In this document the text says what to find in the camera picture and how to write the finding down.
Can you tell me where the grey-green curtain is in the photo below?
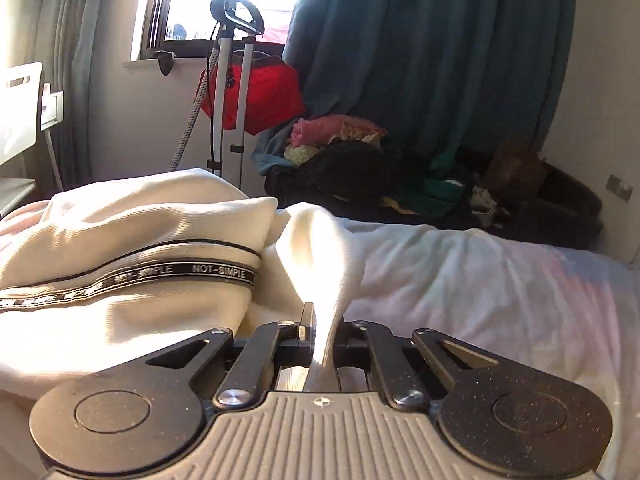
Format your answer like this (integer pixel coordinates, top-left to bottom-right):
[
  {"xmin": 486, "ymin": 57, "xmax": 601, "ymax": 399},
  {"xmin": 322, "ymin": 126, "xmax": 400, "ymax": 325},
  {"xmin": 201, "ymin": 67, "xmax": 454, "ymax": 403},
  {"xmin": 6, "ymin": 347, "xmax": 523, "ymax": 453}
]
[{"xmin": 30, "ymin": 0, "xmax": 166, "ymax": 191}]

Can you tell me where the grey desk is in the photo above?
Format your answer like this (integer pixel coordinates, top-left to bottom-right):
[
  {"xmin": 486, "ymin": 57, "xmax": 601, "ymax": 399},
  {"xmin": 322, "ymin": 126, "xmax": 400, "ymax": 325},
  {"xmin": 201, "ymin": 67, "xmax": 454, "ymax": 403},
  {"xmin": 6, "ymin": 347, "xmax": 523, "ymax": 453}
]
[{"xmin": 0, "ymin": 177, "xmax": 38, "ymax": 221}]

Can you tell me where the pink cloth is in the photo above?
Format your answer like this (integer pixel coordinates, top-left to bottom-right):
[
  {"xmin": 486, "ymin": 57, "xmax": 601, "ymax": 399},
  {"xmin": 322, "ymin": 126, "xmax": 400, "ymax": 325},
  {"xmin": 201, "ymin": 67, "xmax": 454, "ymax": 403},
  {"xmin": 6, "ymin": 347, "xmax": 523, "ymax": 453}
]
[{"xmin": 292, "ymin": 116, "xmax": 388, "ymax": 147}]

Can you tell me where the teal curtain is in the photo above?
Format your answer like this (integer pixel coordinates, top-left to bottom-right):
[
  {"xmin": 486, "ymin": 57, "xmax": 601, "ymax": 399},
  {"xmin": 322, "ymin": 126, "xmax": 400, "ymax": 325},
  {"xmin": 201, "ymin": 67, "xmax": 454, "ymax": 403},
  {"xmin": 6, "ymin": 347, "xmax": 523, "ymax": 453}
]
[{"xmin": 282, "ymin": 0, "xmax": 576, "ymax": 161}]

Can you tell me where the cream garment with black band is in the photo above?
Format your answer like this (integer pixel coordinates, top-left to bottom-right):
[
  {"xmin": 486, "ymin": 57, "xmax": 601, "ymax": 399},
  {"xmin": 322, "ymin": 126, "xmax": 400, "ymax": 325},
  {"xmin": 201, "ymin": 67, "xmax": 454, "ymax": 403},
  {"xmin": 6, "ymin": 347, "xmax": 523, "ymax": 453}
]
[{"xmin": 0, "ymin": 167, "xmax": 368, "ymax": 480}]

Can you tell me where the white chair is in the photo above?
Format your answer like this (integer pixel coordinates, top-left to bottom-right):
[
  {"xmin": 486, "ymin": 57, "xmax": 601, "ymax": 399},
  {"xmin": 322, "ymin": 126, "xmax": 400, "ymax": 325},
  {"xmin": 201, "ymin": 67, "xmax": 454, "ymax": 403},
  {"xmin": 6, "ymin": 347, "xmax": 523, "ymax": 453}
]
[{"xmin": 0, "ymin": 62, "xmax": 66, "ymax": 191}]

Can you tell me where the red bag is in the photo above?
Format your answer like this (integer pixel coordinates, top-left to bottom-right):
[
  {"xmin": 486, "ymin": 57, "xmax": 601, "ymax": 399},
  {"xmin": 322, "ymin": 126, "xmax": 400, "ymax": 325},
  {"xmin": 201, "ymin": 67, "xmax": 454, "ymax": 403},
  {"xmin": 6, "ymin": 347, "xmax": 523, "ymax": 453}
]
[{"xmin": 200, "ymin": 52, "xmax": 306, "ymax": 136}]

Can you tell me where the green cloth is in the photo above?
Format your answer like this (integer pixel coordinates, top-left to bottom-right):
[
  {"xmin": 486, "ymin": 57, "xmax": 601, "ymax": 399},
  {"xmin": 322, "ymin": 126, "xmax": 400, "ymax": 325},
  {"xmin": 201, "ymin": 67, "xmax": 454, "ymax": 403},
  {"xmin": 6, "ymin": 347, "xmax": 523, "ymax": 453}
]
[{"xmin": 397, "ymin": 157, "xmax": 466, "ymax": 213}]

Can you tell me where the garment steamer stand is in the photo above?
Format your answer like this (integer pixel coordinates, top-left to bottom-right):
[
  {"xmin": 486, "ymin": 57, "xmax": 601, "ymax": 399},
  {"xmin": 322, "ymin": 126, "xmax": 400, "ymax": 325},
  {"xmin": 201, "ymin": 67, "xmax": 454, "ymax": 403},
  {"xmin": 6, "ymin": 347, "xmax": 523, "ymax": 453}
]
[{"xmin": 170, "ymin": 0, "xmax": 266, "ymax": 186}]

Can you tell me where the brown bag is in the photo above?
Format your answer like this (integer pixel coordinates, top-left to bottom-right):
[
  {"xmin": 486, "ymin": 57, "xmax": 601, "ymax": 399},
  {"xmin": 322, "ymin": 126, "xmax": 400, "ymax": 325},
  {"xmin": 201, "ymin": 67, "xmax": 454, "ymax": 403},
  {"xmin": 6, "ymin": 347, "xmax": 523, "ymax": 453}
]
[{"xmin": 487, "ymin": 142, "xmax": 548, "ymax": 196}]

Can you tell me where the dark armchair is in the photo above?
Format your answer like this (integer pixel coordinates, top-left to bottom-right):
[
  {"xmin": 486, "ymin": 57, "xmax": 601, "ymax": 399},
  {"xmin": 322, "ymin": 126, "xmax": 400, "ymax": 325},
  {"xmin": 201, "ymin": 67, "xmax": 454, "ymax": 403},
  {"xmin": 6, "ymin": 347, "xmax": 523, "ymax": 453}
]
[{"xmin": 470, "ymin": 150, "xmax": 603, "ymax": 251}]

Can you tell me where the black cloth pile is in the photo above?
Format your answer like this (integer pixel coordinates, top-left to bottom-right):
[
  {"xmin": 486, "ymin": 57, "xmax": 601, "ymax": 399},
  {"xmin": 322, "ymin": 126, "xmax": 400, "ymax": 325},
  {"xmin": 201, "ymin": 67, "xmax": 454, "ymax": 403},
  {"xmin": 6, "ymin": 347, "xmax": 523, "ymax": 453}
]
[{"xmin": 265, "ymin": 140, "xmax": 403, "ymax": 211}]

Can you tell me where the window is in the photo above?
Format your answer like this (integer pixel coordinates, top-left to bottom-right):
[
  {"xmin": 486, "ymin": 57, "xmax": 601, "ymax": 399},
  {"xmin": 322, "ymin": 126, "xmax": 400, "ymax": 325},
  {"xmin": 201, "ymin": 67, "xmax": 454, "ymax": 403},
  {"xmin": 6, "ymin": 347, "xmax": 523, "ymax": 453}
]
[{"xmin": 130, "ymin": 0, "xmax": 321, "ymax": 63}]

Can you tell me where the metal wall socket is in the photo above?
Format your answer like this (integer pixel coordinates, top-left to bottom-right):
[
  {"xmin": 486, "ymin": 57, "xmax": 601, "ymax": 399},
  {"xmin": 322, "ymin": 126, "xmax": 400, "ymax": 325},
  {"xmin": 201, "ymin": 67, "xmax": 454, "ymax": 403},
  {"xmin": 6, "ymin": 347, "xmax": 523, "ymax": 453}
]
[{"xmin": 606, "ymin": 175, "xmax": 633, "ymax": 203}]

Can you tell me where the pale pastel bed blanket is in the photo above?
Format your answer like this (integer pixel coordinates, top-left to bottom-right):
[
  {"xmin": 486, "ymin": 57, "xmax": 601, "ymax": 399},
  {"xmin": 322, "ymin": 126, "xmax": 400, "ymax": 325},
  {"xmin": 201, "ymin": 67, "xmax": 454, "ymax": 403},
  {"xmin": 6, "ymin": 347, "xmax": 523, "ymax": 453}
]
[{"xmin": 0, "ymin": 200, "xmax": 640, "ymax": 480}]

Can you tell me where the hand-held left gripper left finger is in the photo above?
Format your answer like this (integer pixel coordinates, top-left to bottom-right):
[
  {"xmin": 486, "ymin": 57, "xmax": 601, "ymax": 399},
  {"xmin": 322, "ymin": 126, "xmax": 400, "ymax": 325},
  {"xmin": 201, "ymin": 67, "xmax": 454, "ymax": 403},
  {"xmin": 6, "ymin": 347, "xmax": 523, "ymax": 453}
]
[{"xmin": 145, "ymin": 302, "xmax": 317, "ymax": 410}]

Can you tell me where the white wall fixture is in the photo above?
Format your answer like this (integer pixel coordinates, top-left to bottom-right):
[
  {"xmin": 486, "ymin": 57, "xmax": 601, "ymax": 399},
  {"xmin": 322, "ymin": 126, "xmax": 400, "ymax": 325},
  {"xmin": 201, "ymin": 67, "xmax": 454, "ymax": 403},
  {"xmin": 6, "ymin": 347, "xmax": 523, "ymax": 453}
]
[{"xmin": 42, "ymin": 85, "xmax": 66, "ymax": 128}]

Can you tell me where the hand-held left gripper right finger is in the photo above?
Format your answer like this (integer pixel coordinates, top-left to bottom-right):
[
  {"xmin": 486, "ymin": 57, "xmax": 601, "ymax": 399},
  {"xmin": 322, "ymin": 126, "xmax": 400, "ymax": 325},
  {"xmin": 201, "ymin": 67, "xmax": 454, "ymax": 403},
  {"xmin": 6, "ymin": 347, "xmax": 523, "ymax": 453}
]
[{"xmin": 344, "ymin": 320, "xmax": 502, "ymax": 410}]

